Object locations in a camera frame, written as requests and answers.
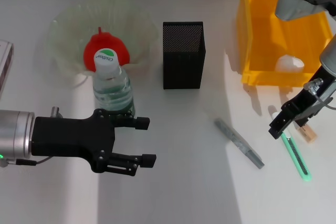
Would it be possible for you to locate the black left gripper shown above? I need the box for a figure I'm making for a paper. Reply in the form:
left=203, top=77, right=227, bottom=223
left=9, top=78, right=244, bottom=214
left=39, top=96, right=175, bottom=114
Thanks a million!
left=30, top=108, right=158, bottom=178

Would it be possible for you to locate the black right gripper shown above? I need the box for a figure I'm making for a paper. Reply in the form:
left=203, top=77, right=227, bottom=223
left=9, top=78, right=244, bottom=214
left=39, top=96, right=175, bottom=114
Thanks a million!
left=268, top=65, right=336, bottom=141

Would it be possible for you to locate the clear green-label water bottle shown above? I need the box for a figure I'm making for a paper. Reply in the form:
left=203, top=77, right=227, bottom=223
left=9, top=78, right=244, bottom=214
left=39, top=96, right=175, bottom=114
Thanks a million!
left=92, top=48, right=137, bottom=124

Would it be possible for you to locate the white paper ball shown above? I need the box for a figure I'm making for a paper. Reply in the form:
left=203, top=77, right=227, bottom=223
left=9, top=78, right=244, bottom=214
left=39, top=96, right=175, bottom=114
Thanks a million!
left=275, top=55, right=305, bottom=73

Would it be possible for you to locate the red-orange toy orange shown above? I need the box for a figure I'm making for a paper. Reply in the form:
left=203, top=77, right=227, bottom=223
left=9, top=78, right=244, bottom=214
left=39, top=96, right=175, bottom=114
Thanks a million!
left=83, top=26, right=131, bottom=74

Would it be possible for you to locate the beige eraser block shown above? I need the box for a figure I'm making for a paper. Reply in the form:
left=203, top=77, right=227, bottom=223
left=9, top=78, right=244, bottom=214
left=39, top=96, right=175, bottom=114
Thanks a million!
left=299, top=124, right=318, bottom=145

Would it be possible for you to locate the grey glitter pen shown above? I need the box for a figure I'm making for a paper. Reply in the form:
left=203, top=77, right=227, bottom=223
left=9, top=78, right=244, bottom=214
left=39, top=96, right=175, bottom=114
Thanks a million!
left=214, top=118, right=265, bottom=169

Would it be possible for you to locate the black mesh pen holder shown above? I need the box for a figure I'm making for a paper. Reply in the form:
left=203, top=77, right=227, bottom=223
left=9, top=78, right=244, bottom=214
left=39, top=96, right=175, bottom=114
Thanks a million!
left=162, top=21, right=207, bottom=90

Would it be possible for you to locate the pale green glass fruit plate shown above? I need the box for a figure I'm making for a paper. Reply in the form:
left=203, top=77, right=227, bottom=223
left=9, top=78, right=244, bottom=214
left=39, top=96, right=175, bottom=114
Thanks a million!
left=48, top=0, right=160, bottom=78

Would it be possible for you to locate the yellow plastic bin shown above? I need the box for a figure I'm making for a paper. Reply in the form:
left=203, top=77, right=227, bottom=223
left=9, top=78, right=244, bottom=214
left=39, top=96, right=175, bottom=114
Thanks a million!
left=237, top=0, right=334, bottom=88

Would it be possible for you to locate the white rectangular box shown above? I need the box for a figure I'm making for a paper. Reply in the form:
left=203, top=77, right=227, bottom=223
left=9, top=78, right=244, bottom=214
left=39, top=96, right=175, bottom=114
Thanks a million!
left=0, top=39, right=15, bottom=99

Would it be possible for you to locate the left arm cable with connector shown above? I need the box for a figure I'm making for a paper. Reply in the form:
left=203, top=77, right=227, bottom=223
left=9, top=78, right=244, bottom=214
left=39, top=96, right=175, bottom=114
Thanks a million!
left=0, top=106, right=64, bottom=168

